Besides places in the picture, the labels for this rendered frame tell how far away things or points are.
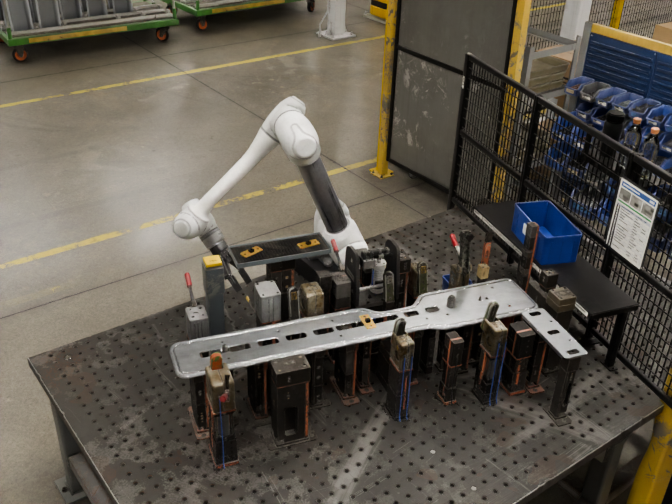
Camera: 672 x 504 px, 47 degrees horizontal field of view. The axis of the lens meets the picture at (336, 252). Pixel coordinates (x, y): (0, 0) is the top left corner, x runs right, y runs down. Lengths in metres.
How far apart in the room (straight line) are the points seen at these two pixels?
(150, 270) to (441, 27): 2.50
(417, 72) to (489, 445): 3.43
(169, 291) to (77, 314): 0.55
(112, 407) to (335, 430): 0.82
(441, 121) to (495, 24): 0.86
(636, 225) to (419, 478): 1.23
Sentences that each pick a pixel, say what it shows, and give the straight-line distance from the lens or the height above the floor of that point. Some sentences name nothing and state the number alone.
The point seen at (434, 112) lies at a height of 0.70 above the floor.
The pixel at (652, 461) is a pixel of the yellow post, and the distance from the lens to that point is 3.43.
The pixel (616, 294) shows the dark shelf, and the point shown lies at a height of 1.03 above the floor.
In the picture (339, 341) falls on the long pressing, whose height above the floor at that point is 1.00.
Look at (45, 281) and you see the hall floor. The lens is 5.11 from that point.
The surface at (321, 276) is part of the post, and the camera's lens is 2.92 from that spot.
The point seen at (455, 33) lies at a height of 1.29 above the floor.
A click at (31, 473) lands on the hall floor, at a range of 3.86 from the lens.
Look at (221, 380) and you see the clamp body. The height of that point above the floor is 1.06.
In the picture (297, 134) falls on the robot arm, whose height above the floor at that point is 1.55.
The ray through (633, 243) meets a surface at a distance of 3.14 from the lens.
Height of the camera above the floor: 2.69
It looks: 31 degrees down
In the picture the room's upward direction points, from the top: 2 degrees clockwise
